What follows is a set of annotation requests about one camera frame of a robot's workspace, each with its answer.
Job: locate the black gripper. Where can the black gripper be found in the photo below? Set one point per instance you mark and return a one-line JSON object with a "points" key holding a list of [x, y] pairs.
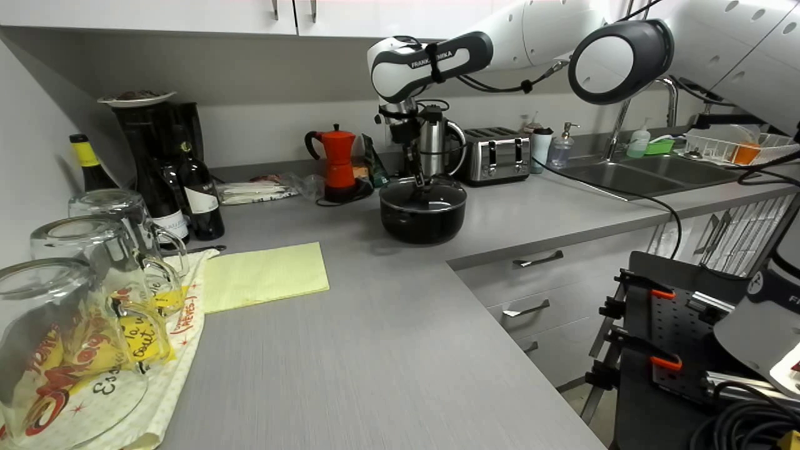
{"points": [[395, 121]]}

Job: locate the glass lid with black knob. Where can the glass lid with black knob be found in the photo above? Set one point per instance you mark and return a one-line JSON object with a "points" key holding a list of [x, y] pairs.
{"points": [[422, 194]]}

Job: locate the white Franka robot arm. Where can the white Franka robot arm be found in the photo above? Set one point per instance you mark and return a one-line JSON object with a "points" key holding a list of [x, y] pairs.
{"points": [[534, 39]]}

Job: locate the grey robot base with light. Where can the grey robot base with light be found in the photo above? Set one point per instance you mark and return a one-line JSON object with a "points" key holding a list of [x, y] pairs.
{"points": [[751, 333]]}

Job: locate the red moka pot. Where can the red moka pot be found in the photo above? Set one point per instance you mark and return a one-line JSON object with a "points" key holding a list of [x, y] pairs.
{"points": [[339, 164]]}

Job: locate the black cooking pot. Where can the black cooking pot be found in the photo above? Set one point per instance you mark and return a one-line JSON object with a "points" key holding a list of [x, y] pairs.
{"points": [[421, 226]]}

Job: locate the stainless steel electric kettle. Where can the stainless steel electric kettle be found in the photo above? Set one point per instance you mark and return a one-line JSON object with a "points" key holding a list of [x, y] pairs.
{"points": [[439, 140]]}

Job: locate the stainless steel toaster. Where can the stainless steel toaster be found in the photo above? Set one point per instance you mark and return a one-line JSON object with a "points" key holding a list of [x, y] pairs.
{"points": [[496, 159]]}

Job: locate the white cup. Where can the white cup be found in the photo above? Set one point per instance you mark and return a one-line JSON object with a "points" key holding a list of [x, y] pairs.
{"points": [[540, 145]]}

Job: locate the folded white cloth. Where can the folded white cloth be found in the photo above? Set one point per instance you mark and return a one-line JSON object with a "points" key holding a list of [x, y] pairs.
{"points": [[252, 190]]}

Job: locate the clear soap dispenser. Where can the clear soap dispenser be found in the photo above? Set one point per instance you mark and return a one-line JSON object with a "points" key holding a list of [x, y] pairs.
{"points": [[564, 148]]}

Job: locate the pale yellow cloth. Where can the pale yellow cloth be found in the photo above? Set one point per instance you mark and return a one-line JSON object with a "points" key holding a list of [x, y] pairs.
{"points": [[262, 275]]}

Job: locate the wine bottle with white label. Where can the wine bottle with white label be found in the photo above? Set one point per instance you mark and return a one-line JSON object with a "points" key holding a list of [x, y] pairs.
{"points": [[204, 201]]}

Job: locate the chrome faucet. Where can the chrome faucet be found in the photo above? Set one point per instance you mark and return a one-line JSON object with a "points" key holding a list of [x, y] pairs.
{"points": [[621, 125]]}

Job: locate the stainless steel sink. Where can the stainless steel sink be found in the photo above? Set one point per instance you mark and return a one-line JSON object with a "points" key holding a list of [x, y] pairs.
{"points": [[634, 175]]}

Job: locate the green dish soap bottle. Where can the green dish soap bottle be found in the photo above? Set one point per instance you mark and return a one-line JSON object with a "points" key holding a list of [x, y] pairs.
{"points": [[639, 143]]}

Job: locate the black coffee maker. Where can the black coffee maker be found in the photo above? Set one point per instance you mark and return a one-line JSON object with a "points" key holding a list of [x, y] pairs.
{"points": [[150, 159]]}

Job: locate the green sponge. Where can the green sponge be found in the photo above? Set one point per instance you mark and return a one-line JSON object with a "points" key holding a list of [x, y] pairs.
{"points": [[660, 145]]}

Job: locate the white plate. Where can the white plate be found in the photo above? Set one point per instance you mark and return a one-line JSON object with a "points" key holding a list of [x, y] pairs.
{"points": [[139, 98]]}

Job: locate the clear glassware on rack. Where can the clear glassware on rack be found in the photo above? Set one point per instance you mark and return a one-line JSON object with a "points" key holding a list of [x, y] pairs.
{"points": [[179, 333]]}

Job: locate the clear drinking glass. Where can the clear drinking glass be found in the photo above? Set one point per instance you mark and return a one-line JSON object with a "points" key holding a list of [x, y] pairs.
{"points": [[90, 241], [115, 203]]}

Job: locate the wine bottle with yellow cap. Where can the wine bottle with yellow cap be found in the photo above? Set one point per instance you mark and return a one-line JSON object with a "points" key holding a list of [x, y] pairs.
{"points": [[90, 164]]}

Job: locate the white dish rack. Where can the white dish rack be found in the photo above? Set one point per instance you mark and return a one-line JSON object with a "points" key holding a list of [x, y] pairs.
{"points": [[732, 140]]}

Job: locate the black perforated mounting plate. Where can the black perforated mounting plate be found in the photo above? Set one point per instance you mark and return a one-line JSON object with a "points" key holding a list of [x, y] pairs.
{"points": [[691, 328]]}

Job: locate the black table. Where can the black table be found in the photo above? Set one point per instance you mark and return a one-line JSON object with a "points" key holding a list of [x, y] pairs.
{"points": [[659, 420]]}

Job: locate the large printed drinking glass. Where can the large printed drinking glass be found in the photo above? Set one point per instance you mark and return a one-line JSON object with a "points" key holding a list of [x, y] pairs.
{"points": [[51, 358]]}

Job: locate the aluminium profile rail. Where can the aluminium profile rail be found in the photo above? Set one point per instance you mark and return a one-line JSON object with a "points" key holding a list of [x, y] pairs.
{"points": [[746, 386]]}

